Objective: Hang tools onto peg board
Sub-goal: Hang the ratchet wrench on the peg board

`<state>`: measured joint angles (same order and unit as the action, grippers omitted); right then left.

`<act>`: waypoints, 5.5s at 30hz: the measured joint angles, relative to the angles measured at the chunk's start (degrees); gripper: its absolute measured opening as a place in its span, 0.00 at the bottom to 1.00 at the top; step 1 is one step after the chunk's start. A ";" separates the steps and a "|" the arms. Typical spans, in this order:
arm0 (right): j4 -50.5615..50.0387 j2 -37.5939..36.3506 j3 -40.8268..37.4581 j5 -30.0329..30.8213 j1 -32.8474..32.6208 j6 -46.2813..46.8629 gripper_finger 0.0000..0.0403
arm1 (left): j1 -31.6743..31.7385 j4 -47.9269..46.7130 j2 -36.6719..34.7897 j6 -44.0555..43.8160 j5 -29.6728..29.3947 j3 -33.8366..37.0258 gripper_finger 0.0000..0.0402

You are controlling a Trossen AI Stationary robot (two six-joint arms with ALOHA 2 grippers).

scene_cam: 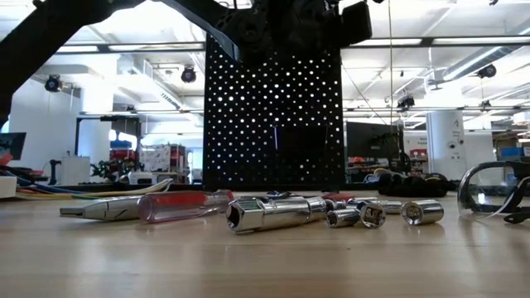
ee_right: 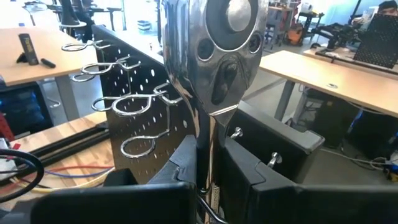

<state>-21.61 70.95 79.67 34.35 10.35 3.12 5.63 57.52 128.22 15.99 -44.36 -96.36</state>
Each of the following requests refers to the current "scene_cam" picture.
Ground small chrome socket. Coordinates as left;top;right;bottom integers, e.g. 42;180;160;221
325;199;349;213
358;202;387;229
325;208;362;229
346;197;376;208
400;199;446;227
372;199;403;216

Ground long chrome deep socket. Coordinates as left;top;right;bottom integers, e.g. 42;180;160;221
225;195;328;234

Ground red clear-handled screwdriver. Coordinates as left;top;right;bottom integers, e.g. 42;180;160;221
137;189;235;224

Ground black eyeglasses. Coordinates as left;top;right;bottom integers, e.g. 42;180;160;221
457;160;530;225

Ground grey utility knife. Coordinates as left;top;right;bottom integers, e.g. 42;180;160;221
59;195;144;222

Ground black perforated pegboard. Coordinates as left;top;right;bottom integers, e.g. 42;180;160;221
202;32;347;192

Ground black pegboard bin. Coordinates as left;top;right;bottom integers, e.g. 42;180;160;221
275;123;330;165

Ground black computer monitor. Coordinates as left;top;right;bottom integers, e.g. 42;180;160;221
345;122;405;161

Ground white pillar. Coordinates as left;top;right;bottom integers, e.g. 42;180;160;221
426;109;468;181

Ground black work gloves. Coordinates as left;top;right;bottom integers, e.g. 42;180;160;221
377;171;451;199

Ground red tool chest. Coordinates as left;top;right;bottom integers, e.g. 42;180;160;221
109;140;137;171

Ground small white device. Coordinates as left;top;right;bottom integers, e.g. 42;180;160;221
127;171;154;186

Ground shelf with blue bins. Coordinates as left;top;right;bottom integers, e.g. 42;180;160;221
499;145;530;159

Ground white ribbed device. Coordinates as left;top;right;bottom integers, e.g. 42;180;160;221
60;155;91;186

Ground dark monitor with red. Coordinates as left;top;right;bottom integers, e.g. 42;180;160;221
0;132;27;161

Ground white box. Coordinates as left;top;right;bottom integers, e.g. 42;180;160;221
0;175;18;199

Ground beige cable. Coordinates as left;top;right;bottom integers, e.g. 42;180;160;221
80;178;175;199

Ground blue cable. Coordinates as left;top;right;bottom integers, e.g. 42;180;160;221
16;177;84;195

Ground red cable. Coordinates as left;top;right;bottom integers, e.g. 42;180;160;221
16;188;84;198

